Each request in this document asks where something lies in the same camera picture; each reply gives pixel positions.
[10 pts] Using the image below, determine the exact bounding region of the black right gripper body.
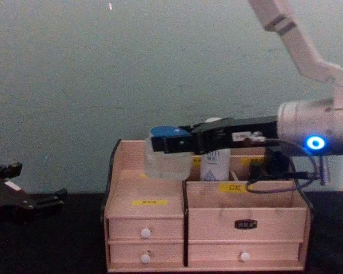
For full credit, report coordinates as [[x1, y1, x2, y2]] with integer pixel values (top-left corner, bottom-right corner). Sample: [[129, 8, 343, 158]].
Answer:
[[191, 115, 279, 156]]

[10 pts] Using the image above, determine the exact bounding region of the clear jar with blue lid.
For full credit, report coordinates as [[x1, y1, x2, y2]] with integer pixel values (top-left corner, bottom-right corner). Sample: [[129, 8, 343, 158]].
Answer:
[[143, 125, 193, 181]]

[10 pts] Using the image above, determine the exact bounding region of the wooden desktop organizer with drawers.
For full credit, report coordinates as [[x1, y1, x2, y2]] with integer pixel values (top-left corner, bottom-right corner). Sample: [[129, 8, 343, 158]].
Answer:
[[103, 139, 314, 273]]

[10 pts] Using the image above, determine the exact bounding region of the thin dark gripper cable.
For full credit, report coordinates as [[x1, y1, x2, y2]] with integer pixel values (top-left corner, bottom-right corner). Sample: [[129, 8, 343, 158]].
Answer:
[[245, 138, 327, 195]]

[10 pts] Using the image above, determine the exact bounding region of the small wooden drawer white knob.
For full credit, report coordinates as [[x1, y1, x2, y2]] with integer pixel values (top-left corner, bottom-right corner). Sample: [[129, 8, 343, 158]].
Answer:
[[107, 217, 185, 240], [108, 241, 185, 265]]

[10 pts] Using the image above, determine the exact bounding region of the black table cloth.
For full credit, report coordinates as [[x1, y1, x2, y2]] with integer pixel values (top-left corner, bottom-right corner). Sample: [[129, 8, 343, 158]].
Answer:
[[0, 192, 343, 274]]

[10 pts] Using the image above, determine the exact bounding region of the white bottle with blue print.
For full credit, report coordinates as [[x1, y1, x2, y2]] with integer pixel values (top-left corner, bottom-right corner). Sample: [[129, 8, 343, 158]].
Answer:
[[200, 117, 232, 182]]

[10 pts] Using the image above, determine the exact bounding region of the wide wooden drawer white knob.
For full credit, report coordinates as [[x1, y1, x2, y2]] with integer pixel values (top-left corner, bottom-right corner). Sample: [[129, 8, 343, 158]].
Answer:
[[188, 242, 301, 264]]

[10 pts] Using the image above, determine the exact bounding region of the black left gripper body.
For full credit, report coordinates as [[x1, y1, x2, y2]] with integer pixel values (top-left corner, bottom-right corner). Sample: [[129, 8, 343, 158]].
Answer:
[[0, 171, 37, 227]]

